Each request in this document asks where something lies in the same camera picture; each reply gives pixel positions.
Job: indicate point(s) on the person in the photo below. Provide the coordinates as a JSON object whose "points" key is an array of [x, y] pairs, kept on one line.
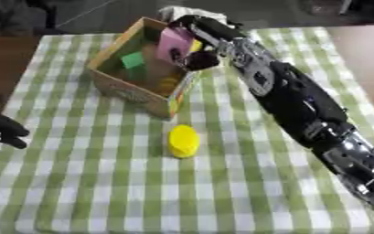
{"points": [[3, 15]]}

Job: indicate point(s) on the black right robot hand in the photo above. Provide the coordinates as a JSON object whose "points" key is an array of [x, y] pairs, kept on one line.
{"points": [[212, 28]]}

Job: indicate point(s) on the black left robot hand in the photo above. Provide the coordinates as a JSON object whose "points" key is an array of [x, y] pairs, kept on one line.
{"points": [[0, 129]]}

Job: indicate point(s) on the tan cardboard box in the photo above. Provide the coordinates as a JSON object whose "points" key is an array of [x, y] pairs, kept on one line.
{"points": [[142, 73]]}

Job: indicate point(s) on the pink block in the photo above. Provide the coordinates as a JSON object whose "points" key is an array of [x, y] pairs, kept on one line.
{"points": [[174, 45]]}

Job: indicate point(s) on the yellow cylinder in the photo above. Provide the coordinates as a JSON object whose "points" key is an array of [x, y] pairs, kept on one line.
{"points": [[183, 141]]}

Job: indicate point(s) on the green block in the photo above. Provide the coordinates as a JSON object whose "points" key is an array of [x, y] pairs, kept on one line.
{"points": [[133, 60]]}

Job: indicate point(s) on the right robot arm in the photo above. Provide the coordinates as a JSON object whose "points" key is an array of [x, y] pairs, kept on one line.
{"points": [[302, 106]]}

